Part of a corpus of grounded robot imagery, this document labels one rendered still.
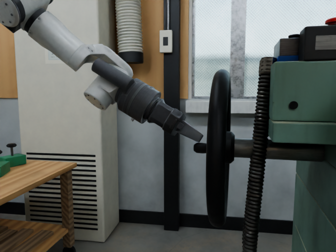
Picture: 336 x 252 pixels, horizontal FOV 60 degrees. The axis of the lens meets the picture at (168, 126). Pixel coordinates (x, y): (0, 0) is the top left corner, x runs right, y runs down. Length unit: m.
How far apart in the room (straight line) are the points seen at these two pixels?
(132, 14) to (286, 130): 1.46
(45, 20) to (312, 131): 0.57
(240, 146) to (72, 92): 1.35
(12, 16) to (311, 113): 0.58
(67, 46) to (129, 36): 1.09
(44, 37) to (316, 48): 0.54
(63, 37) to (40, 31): 0.05
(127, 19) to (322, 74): 1.44
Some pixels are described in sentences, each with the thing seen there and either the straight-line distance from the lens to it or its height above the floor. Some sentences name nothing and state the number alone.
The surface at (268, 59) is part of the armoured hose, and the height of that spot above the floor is 0.97.
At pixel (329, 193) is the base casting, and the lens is 0.54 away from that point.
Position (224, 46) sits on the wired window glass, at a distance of 1.96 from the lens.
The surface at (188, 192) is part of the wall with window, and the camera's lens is 2.00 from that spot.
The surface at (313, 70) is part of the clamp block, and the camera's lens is 0.48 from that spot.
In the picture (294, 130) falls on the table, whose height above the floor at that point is 0.86.
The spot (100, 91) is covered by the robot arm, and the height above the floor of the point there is 0.91.
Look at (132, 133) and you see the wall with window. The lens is 1.97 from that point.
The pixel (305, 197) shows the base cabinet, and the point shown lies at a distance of 0.70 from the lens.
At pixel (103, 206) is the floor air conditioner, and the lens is 1.83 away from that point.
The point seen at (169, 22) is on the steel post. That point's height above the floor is 1.32.
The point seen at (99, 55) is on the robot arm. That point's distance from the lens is 0.73.
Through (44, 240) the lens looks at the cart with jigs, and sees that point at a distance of 1.65.
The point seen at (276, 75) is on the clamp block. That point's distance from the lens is 0.47.
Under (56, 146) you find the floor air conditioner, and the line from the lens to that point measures 1.85.
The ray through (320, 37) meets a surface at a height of 0.99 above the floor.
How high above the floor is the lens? 0.92
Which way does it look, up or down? 7 degrees down
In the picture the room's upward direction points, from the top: straight up
